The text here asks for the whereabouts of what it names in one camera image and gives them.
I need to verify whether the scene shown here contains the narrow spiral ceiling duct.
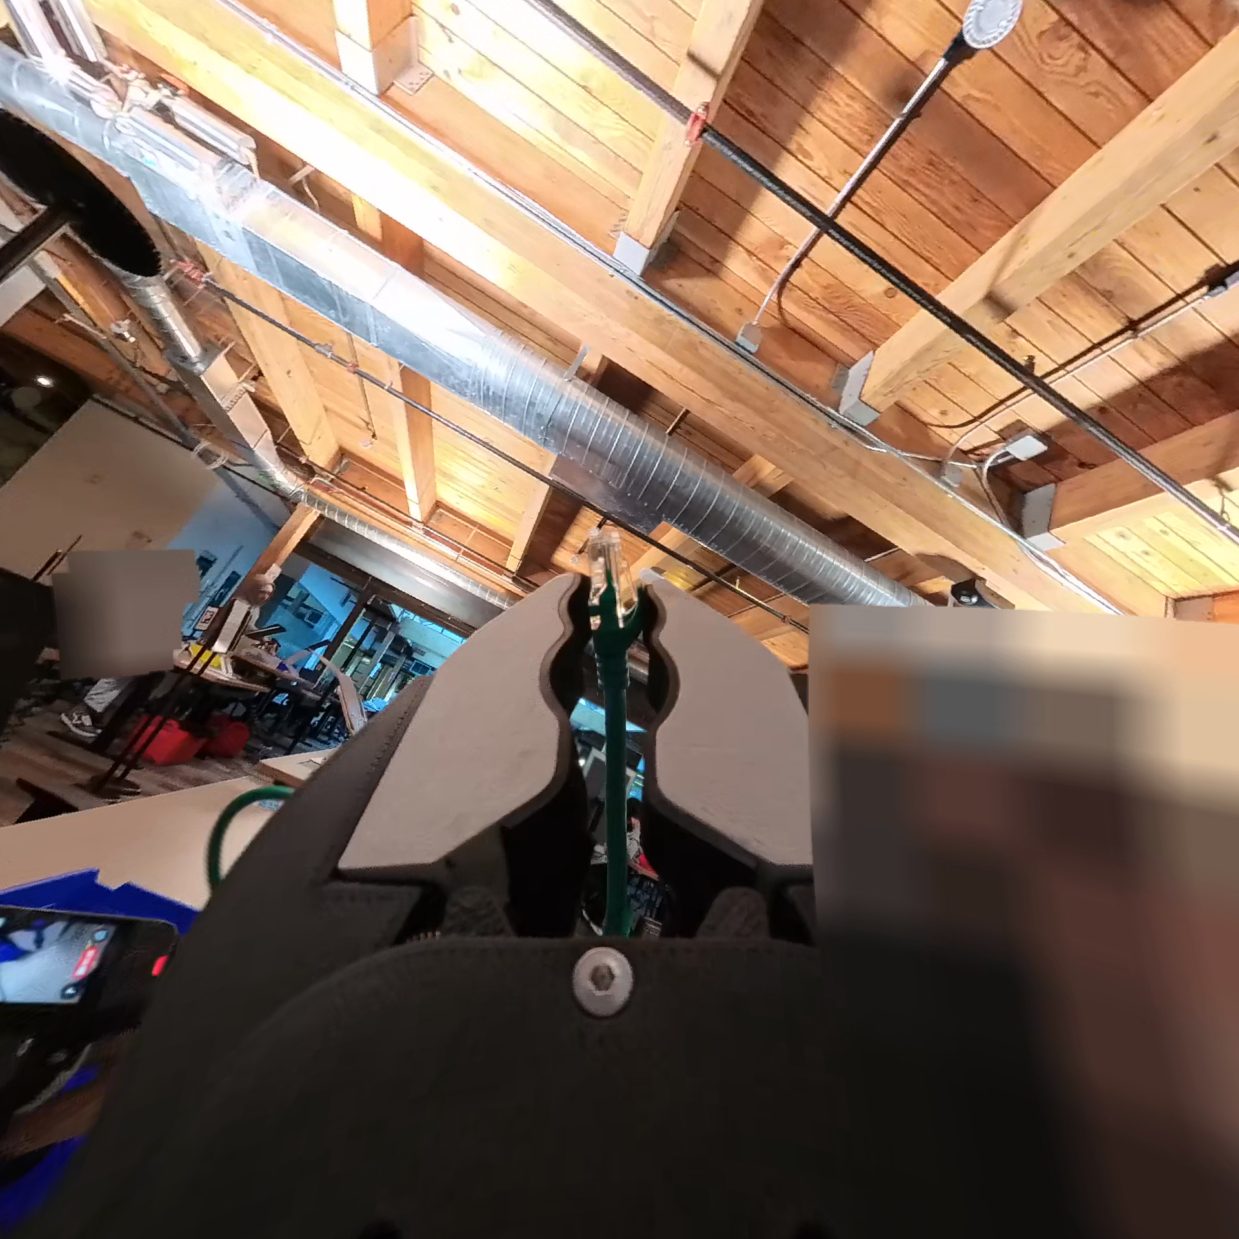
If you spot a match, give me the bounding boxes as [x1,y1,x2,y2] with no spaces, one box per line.
[122,271,529,607]

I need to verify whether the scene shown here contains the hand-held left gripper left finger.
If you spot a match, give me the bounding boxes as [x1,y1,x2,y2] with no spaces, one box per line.
[339,573,594,936]

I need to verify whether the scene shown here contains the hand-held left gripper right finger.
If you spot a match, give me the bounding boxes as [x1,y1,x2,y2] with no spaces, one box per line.
[639,578,813,936]

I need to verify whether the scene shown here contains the green ethernet cable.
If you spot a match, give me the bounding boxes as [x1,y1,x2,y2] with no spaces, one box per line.
[207,531,642,938]

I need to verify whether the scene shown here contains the round ceiling fixture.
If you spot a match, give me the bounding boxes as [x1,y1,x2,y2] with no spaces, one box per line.
[961,0,1024,50]

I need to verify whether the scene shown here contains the blue plastic bin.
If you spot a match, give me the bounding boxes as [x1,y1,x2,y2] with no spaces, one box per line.
[0,868,200,1221]

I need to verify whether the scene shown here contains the red plastic bin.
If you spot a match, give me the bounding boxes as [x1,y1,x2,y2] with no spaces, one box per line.
[129,713,250,768]

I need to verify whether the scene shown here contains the black floor lamp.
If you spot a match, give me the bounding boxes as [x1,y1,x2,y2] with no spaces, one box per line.
[0,106,163,284]

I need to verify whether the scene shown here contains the long black ceiling pipe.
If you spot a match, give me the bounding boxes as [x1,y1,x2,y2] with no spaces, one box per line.
[542,0,1239,545]

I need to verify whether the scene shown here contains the large silver ceiling duct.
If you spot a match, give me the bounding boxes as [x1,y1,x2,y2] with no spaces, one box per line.
[0,42,924,607]

